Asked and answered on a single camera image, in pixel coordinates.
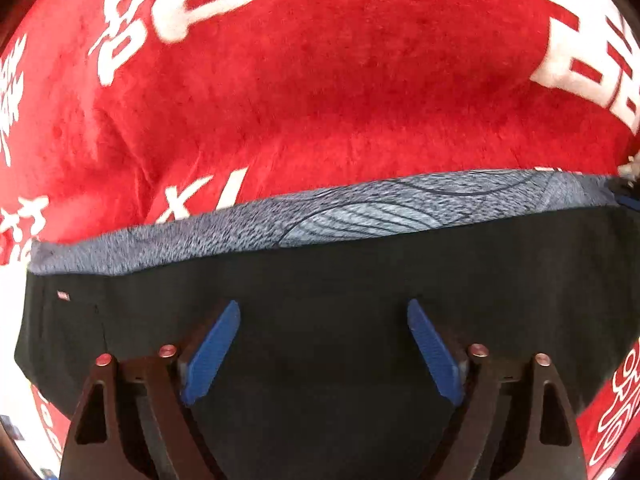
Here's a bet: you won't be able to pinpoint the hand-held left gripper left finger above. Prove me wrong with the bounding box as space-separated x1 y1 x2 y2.
59 300 241 480

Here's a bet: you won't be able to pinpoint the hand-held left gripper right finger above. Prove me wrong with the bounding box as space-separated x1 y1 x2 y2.
407 299 588 480

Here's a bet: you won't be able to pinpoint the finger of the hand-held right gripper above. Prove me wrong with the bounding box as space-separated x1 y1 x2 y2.
611 152 640 211

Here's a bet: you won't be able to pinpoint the black pants with grey waistband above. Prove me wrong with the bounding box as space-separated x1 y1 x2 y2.
14 169 640 480

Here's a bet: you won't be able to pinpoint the red printed sofa cover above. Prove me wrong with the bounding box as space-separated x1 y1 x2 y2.
0 0 640 477

